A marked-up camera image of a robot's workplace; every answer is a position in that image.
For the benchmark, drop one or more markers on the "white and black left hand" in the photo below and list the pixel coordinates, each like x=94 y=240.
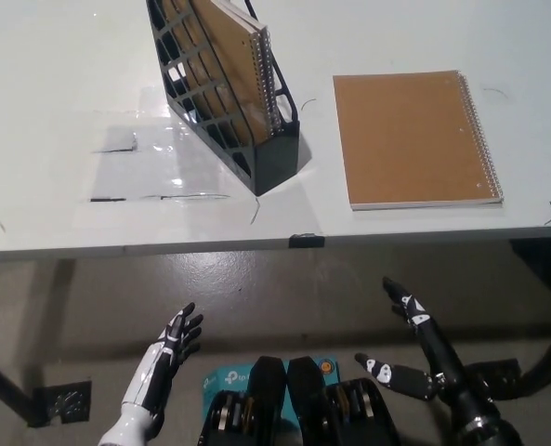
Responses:
x=156 y=367

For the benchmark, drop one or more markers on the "black right hand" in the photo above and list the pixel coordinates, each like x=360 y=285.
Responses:
x=442 y=362

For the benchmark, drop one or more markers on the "brown spiral notebook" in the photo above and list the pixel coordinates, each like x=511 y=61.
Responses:
x=410 y=139
x=228 y=37

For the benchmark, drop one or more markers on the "black mesh book holder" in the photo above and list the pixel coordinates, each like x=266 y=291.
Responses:
x=275 y=158

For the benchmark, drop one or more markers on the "black taped foot plate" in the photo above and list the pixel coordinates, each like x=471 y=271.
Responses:
x=493 y=374
x=66 y=402

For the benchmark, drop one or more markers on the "teal cardboard box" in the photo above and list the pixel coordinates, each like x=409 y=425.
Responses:
x=228 y=376

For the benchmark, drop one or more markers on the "black table leg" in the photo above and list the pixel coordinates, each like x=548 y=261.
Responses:
x=1 y=385
x=549 y=362

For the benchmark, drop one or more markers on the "black robot legs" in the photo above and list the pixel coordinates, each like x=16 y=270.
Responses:
x=298 y=409

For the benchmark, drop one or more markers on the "black tape strip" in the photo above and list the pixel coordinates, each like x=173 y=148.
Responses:
x=306 y=240

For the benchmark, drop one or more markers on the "clear plastic sheet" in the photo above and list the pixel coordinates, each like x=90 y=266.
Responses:
x=131 y=172

